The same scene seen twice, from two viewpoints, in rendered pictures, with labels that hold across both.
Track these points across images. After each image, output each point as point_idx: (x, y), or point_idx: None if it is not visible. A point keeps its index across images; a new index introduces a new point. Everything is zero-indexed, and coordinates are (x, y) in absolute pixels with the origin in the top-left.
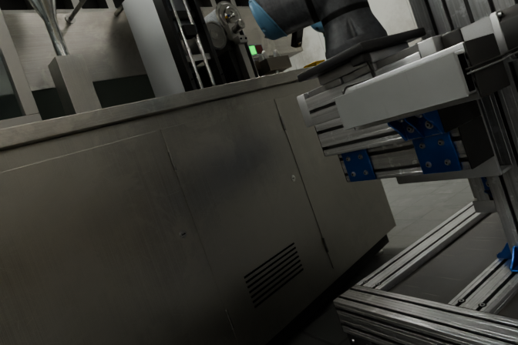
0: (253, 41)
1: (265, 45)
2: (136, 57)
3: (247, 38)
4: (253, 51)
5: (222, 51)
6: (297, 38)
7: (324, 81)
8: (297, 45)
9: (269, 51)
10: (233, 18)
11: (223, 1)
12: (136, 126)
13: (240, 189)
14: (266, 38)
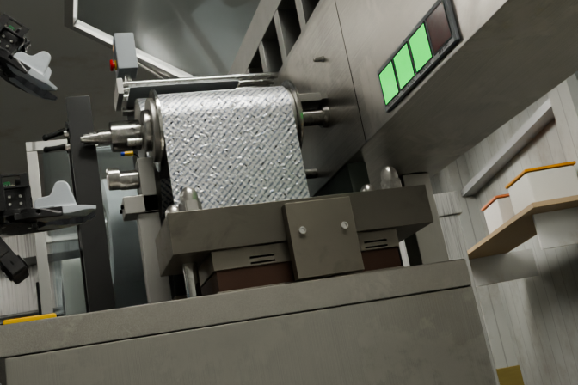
0: (427, 3)
1: None
2: None
3: (124, 207)
4: (423, 50)
5: (267, 160)
6: (0, 265)
7: None
8: (13, 280)
9: (476, 7)
10: (144, 141)
11: (149, 95)
12: None
13: None
14: (89, 219)
